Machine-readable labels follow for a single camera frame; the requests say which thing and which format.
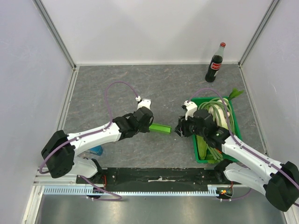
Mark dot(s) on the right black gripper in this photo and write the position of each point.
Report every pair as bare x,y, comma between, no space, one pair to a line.
181,128

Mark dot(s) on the green paper box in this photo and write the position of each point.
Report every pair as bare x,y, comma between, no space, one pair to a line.
158,128

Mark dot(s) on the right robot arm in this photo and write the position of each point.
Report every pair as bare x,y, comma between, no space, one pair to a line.
278,182

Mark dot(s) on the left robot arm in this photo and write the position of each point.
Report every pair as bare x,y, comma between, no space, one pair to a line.
61,153

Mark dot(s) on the blue small box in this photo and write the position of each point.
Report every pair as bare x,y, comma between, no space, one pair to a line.
98,150

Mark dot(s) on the green plastic tray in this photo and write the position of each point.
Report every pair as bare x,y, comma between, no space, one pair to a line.
199,101

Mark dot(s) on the green long beans bundle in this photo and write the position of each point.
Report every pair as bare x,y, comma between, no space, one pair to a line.
202,145

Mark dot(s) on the cola glass bottle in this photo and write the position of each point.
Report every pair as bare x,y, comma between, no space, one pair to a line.
215,63

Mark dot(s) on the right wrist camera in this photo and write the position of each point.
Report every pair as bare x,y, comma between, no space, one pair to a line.
190,108

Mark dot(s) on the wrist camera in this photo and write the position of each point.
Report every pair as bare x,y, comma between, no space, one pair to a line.
143,102
190,108

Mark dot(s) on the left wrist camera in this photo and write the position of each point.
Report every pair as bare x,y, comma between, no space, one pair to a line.
143,102

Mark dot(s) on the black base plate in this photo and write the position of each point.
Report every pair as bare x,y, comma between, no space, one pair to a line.
157,179

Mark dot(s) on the grey cable duct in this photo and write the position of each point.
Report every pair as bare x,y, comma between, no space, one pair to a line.
88,191

